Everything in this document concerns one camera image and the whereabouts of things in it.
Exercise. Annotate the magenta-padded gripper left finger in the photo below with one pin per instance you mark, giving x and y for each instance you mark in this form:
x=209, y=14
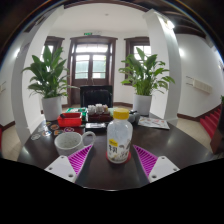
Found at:
x=79, y=159

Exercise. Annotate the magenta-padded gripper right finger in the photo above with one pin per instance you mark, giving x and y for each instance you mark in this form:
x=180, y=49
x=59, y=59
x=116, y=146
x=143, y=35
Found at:
x=146, y=160

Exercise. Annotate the yellow-capped clear drink bottle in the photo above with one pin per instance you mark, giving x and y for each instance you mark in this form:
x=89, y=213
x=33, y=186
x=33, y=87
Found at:
x=119, y=140

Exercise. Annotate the white speckled mug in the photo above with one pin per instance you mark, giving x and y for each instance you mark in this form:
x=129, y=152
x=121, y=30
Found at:
x=68, y=143

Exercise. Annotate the black flat box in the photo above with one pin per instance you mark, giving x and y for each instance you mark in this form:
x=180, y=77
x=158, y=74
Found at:
x=95, y=126

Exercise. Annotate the printed paper brochure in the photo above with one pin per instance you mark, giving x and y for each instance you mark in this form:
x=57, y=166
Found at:
x=154, y=122

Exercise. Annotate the red plastic box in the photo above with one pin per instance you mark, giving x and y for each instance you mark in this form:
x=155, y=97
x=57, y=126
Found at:
x=70, y=120

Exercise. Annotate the green box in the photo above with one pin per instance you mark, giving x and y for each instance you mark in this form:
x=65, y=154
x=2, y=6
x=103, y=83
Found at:
x=76, y=110

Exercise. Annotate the tray of small cups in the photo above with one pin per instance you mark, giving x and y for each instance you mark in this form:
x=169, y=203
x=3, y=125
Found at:
x=99, y=113

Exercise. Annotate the black chair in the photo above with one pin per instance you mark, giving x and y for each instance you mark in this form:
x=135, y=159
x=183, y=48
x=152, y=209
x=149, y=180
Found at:
x=96, y=96

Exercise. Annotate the red carpeted stairs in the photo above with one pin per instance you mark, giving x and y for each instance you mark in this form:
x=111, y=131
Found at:
x=210, y=122

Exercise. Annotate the bushy leafy plant, white pot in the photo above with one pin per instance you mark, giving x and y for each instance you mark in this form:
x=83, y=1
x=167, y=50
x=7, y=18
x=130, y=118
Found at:
x=145, y=76

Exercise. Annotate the tall leafy plant, white pot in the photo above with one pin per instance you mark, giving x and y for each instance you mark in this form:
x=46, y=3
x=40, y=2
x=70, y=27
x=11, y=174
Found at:
x=50, y=80

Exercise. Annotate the dark wooden glazed door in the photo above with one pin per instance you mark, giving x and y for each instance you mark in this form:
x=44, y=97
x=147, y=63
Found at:
x=91, y=66

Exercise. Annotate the wide dark-framed window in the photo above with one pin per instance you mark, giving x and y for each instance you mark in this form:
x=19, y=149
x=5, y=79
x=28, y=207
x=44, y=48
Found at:
x=130, y=50

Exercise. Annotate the narrow dark-framed window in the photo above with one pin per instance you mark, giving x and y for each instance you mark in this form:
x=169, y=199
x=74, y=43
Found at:
x=53, y=41

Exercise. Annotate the green exit sign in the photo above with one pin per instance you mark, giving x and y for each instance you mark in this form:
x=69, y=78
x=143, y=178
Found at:
x=87, y=34

